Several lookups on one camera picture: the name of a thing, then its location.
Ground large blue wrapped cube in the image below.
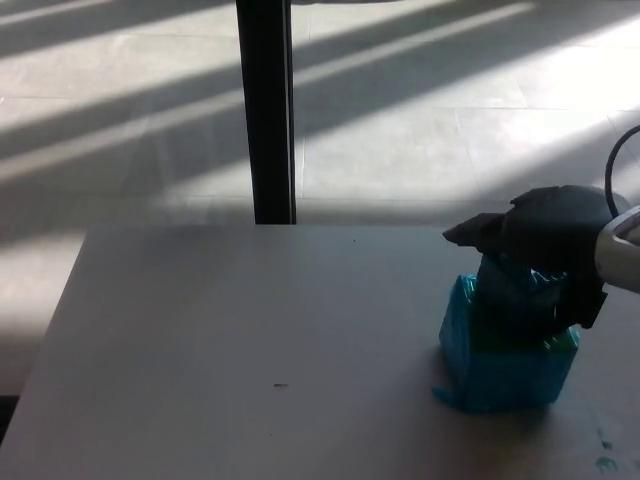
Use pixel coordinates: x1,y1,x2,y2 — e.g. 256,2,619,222
431,272,582,415

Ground small blue cube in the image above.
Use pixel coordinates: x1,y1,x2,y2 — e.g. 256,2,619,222
475,251,569,346

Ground black vertical post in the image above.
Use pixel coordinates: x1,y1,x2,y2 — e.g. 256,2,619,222
234,0,298,225

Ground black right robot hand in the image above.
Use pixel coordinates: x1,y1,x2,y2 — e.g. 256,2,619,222
442,184,632,330

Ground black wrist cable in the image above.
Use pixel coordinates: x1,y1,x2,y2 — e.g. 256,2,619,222
603,123,640,219

